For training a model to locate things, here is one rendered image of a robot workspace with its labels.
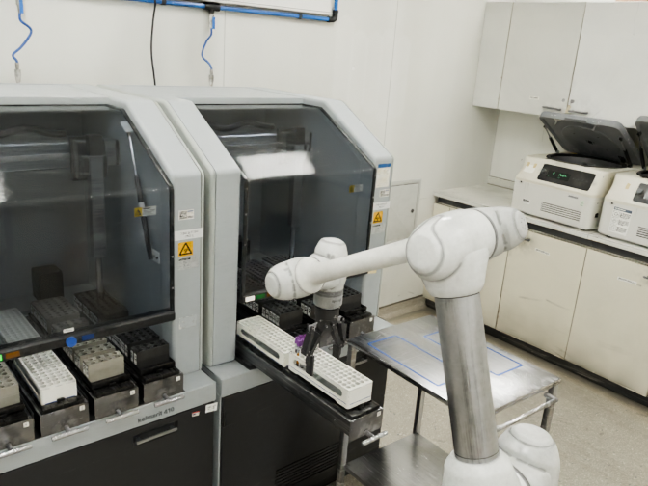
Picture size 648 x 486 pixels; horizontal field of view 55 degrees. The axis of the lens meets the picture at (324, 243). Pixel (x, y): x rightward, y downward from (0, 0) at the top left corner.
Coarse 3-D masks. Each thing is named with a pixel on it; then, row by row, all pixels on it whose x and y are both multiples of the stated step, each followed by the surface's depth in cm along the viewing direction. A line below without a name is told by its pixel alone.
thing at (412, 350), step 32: (416, 320) 250; (352, 352) 230; (384, 352) 222; (416, 352) 224; (416, 384) 204; (512, 384) 207; (544, 384) 208; (416, 416) 269; (544, 416) 217; (384, 448) 257; (416, 448) 259; (384, 480) 238; (416, 480) 240
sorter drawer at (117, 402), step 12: (60, 360) 205; (72, 372) 197; (84, 384) 192; (120, 384) 190; (132, 384) 191; (96, 396) 185; (108, 396) 186; (120, 396) 189; (132, 396) 192; (96, 408) 185; (108, 408) 187; (120, 408) 190; (132, 408) 193; (108, 420) 183
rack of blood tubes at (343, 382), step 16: (320, 352) 205; (288, 368) 206; (304, 368) 202; (320, 368) 195; (336, 368) 195; (352, 368) 196; (320, 384) 193; (336, 384) 187; (352, 384) 187; (368, 384) 188; (336, 400) 189; (352, 400) 185; (368, 400) 190
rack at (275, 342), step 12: (240, 324) 226; (252, 324) 226; (264, 324) 227; (240, 336) 227; (252, 336) 225; (264, 336) 218; (276, 336) 218; (288, 336) 219; (264, 348) 221; (276, 348) 210; (288, 348) 210; (276, 360) 211; (288, 360) 208
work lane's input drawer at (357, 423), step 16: (240, 352) 225; (256, 352) 218; (272, 368) 210; (288, 384) 204; (304, 384) 199; (304, 400) 198; (320, 400) 192; (336, 416) 187; (352, 416) 183; (368, 416) 186; (352, 432) 184; (368, 432) 186; (384, 432) 187
